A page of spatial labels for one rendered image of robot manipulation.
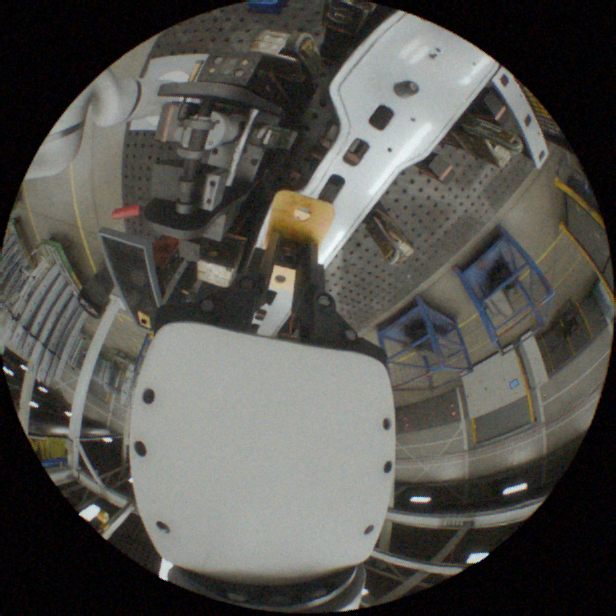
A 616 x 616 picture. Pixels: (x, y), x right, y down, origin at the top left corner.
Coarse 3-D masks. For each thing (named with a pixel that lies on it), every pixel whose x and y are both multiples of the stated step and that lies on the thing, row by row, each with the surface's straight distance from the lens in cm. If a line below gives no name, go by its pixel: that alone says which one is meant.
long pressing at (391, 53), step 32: (384, 32) 45; (416, 32) 49; (448, 32) 55; (352, 64) 39; (384, 64) 42; (416, 64) 45; (448, 64) 49; (480, 64) 57; (352, 96) 38; (384, 96) 39; (416, 96) 42; (448, 96) 46; (352, 128) 37; (384, 128) 38; (416, 128) 41; (448, 128) 45; (384, 160) 39; (416, 160) 42; (320, 192) 38; (352, 192) 39; (352, 224) 41; (320, 256) 45; (256, 320) 69
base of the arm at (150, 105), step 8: (176, 72) 73; (184, 72) 72; (144, 80) 60; (152, 80) 62; (160, 80) 65; (168, 80) 69; (176, 80) 72; (184, 80) 70; (144, 88) 57; (152, 88) 59; (144, 96) 57; (152, 96) 59; (160, 96) 62; (144, 104) 58; (152, 104) 60; (160, 104) 63; (136, 112) 58; (144, 112) 60; (152, 112) 63; (128, 120) 60; (152, 120) 75
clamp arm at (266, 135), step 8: (256, 128) 27; (264, 128) 27; (272, 128) 28; (280, 128) 31; (256, 136) 27; (264, 136) 27; (272, 136) 28; (280, 136) 33; (288, 136) 36; (256, 144) 27; (264, 144) 29; (272, 144) 29; (280, 144) 34
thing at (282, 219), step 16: (288, 192) 11; (272, 208) 12; (288, 208) 12; (320, 208) 12; (272, 224) 12; (288, 224) 12; (304, 224) 12; (320, 224) 12; (288, 240) 13; (304, 240) 13; (320, 240) 13; (288, 256) 14; (288, 272) 15; (288, 288) 16
